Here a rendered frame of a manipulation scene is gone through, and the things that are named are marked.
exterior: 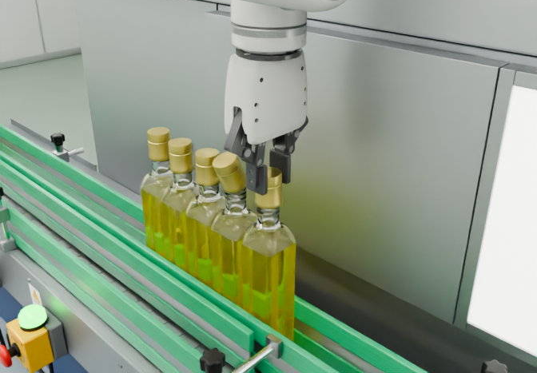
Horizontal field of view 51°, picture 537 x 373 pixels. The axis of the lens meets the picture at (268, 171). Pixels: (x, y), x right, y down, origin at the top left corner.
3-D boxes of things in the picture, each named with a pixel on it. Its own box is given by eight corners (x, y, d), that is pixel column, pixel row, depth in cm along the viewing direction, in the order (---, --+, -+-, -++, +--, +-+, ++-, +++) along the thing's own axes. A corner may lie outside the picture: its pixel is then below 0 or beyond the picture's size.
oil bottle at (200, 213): (240, 312, 90) (236, 195, 81) (213, 330, 86) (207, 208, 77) (216, 297, 93) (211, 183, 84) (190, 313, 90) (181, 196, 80)
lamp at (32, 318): (52, 323, 96) (49, 308, 94) (26, 335, 93) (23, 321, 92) (40, 311, 99) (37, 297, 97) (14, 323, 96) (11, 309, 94)
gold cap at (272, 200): (288, 202, 72) (288, 172, 70) (268, 212, 70) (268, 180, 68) (268, 193, 74) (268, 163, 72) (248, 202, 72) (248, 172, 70)
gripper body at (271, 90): (276, 29, 69) (275, 116, 73) (212, 42, 62) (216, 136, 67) (323, 38, 64) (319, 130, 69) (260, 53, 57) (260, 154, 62)
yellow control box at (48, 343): (69, 355, 99) (62, 323, 96) (28, 378, 94) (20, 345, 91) (50, 336, 103) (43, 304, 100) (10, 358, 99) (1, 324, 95)
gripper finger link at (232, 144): (254, 84, 64) (272, 116, 68) (212, 132, 62) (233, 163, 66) (261, 85, 64) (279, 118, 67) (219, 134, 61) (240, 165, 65)
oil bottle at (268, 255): (295, 347, 83) (298, 223, 73) (268, 368, 79) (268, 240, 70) (268, 330, 86) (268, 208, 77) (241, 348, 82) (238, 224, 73)
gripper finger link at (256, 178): (249, 136, 68) (249, 186, 71) (229, 144, 66) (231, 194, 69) (268, 144, 66) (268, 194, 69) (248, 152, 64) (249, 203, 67)
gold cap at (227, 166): (253, 180, 75) (242, 154, 72) (235, 196, 73) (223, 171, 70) (236, 172, 77) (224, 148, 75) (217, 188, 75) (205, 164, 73)
